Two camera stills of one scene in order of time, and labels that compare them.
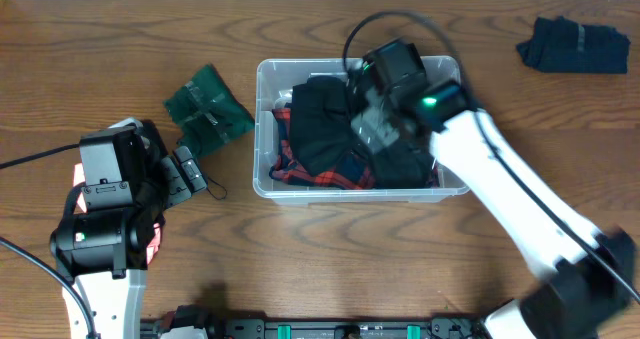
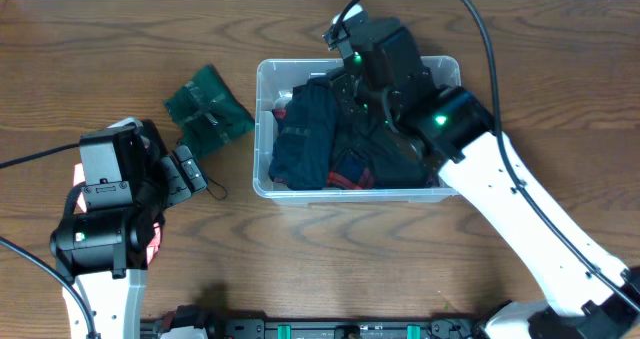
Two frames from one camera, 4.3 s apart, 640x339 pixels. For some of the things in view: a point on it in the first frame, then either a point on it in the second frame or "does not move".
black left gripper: (176, 189) does not move
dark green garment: (207, 113) does not move
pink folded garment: (155, 237) does not move
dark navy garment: (562, 46) to (300, 154)
